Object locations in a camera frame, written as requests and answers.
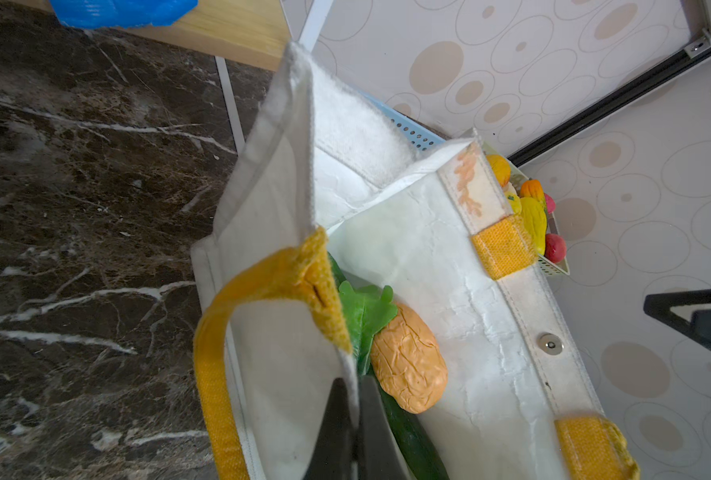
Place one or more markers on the yellow mango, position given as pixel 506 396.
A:
pixel 535 222

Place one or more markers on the pink peach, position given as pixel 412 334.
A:
pixel 549 204

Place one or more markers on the red apple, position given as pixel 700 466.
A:
pixel 555 248

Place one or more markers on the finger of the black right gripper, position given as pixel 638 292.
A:
pixel 688 313

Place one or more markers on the blue candy packet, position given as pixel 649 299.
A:
pixel 95 14

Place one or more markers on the orange fruit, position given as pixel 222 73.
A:
pixel 501 168

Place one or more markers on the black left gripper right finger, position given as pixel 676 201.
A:
pixel 375 451

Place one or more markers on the green cucumber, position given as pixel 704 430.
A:
pixel 412 439

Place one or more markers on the white grocery bag yellow handles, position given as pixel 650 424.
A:
pixel 436 227

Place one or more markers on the tan wrinkled potato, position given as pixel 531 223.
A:
pixel 407 361

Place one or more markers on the green plastic basket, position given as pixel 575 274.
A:
pixel 517 178

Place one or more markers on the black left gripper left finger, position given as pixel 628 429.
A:
pixel 332 456

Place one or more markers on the blue plastic basket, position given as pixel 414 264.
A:
pixel 419 136

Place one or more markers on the white wooden two-tier shelf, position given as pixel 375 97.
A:
pixel 253 33

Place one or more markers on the green leafy vegetable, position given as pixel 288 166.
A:
pixel 366 310

